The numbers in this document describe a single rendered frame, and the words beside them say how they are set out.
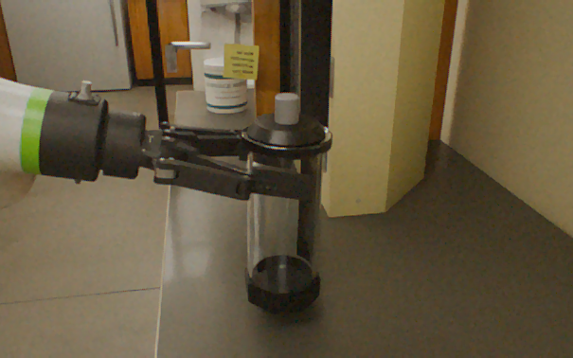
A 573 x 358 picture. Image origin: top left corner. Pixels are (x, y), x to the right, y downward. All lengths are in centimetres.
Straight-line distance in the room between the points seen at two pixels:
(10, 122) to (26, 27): 542
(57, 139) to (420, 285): 53
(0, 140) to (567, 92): 90
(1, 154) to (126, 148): 12
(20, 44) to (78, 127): 547
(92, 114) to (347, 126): 47
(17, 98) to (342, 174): 56
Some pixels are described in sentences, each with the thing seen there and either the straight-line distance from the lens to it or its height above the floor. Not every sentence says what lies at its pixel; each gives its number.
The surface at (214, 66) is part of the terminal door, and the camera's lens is 116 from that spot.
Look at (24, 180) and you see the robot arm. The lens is 70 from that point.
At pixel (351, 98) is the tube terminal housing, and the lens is 87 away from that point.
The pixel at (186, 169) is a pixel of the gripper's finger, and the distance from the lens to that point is 53.
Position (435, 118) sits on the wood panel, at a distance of 138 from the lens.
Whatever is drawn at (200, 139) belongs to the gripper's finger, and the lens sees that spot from 61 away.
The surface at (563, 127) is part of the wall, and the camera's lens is 106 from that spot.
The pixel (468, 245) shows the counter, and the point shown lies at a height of 94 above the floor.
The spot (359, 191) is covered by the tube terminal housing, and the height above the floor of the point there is 99.
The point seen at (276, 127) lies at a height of 121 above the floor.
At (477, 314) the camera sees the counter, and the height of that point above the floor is 94.
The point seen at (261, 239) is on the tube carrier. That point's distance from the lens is 61.
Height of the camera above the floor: 139
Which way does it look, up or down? 24 degrees down
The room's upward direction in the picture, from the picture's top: straight up
